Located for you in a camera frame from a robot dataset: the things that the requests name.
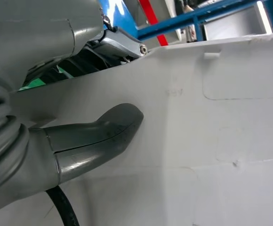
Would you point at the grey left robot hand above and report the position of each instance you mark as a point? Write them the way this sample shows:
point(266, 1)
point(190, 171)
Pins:
point(44, 28)

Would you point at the blue steel shelf rack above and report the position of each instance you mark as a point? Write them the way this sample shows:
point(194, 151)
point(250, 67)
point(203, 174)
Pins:
point(118, 15)

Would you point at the green plastic crate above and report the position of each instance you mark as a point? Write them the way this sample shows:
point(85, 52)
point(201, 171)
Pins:
point(32, 84)

